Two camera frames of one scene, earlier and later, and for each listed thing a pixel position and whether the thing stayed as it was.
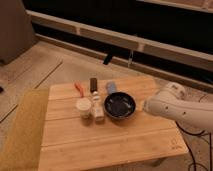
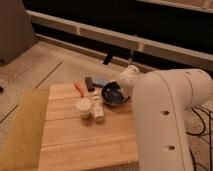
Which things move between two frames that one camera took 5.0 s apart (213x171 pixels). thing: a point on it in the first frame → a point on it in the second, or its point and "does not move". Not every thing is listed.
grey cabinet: [16, 30] does not move
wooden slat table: [142, 142] does not move
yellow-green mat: [23, 145] does not move
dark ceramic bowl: [119, 105] → [112, 93]
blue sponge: [111, 87] → [102, 81]
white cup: [84, 104] does not move
